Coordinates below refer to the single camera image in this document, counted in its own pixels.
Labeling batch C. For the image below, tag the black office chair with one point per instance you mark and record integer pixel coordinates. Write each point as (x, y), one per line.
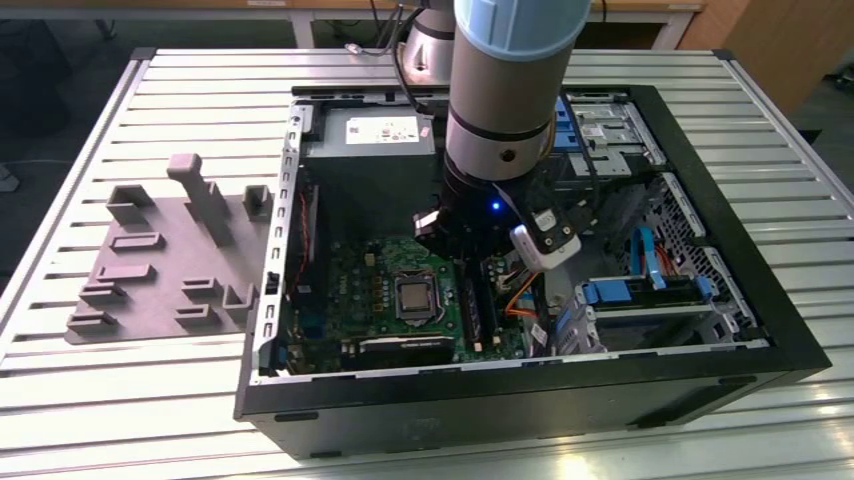
(27, 90)

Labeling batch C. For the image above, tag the silver CPU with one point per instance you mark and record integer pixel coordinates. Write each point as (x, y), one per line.
(416, 296)

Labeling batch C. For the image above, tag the wooden cabinet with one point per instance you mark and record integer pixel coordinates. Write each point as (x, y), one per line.
(767, 50)

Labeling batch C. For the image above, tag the green motherboard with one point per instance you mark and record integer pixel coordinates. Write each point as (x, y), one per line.
(353, 260)

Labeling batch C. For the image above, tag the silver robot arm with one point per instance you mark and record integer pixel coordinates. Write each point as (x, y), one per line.
(507, 100)

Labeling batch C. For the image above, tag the hard disk in blue carrier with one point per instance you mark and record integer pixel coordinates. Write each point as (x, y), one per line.
(610, 292)

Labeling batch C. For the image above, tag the metal disk bay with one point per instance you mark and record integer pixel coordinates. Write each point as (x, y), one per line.
(667, 312)

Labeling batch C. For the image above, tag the black PC case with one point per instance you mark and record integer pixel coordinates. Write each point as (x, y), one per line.
(467, 415)

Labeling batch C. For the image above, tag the black graphics card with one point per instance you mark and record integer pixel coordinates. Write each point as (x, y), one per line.
(400, 356)

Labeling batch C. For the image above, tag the black RAM slot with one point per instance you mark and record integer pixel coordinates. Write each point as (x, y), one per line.
(463, 310)
(480, 310)

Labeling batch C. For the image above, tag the grey parts rack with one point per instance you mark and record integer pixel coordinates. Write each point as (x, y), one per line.
(167, 250)

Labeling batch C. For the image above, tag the grey power supply unit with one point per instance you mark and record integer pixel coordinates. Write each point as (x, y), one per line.
(367, 190)

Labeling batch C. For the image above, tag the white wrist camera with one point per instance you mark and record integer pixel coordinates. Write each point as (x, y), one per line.
(534, 250)

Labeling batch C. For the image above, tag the metal drive cage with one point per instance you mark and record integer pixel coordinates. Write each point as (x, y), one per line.
(614, 165)

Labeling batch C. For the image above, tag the black CPU socket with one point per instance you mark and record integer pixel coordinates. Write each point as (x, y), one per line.
(415, 274)

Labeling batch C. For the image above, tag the blue plastic drive bracket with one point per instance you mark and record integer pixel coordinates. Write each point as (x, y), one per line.
(574, 142)

